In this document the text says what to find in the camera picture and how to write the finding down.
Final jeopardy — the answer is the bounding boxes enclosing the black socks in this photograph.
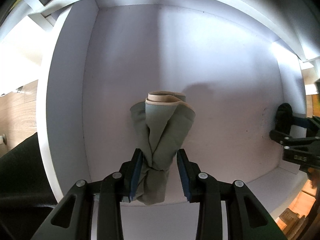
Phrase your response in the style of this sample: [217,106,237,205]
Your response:
[275,103,293,135]

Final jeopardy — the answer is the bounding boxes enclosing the grey-green cloth beige trim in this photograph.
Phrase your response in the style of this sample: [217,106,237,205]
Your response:
[130,91,196,205]

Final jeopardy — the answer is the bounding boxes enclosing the wicker chair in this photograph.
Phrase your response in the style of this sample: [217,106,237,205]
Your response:
[276,208,309,240]

